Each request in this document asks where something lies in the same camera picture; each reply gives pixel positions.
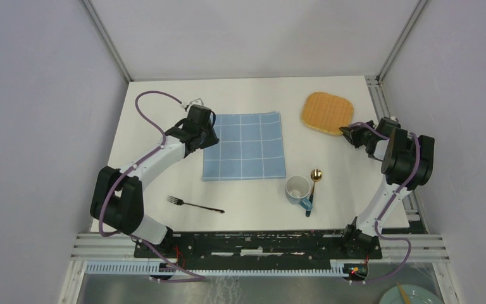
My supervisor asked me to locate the woven bamboo placemat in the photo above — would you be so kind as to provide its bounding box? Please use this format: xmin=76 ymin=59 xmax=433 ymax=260
xmin=300 ymin=92 xmax=354 ymax=136

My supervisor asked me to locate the blue checked cloth napkin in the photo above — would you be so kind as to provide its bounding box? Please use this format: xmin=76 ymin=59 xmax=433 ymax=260
xmin=202 ymin=111 xmax=286 ymax=182

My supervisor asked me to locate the white blue mug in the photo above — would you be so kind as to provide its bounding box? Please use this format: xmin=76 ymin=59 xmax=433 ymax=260
xmin=285 ymin=175 xmax=313 ymax=211

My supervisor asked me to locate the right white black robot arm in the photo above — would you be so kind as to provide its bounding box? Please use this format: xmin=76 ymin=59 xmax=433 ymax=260
xmin=339 ymin=117 xmax=435 ymax=258

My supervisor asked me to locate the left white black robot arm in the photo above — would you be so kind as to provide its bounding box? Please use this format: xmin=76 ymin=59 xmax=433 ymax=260
xmin=90 ymin=104 xmax=220 ymax=258

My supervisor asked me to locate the black metal fork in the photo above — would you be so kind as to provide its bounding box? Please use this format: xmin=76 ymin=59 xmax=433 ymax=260
xmin=167 ymin=196 xmax=225 ymax=214

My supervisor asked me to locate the green plate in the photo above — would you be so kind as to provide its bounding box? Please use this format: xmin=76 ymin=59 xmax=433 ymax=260
xmin=378 ymin=284 xmax=444 ymax=304

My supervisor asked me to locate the wooden chopstick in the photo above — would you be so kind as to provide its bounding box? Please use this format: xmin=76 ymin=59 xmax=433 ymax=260
xmin=396 ymin=282 xmax=411 ymax=304

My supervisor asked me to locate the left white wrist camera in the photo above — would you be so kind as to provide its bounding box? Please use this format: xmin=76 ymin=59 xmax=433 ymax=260
xmin=181 ymin=98 xmax=204 ymax=110

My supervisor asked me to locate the gold spoon teal handle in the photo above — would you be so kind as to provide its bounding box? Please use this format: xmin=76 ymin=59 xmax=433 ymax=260
xmin=306 ymin=168 xmax=323 ymax=217

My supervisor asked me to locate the light blue cable duct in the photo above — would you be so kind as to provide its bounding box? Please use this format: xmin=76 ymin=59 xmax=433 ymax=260
xmin=85 ymin=261 xmax=348 ymax=278

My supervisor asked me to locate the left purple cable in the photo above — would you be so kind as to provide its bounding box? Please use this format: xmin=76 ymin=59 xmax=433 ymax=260
xmin=98 ymin=90 xmax=207 ymax=282

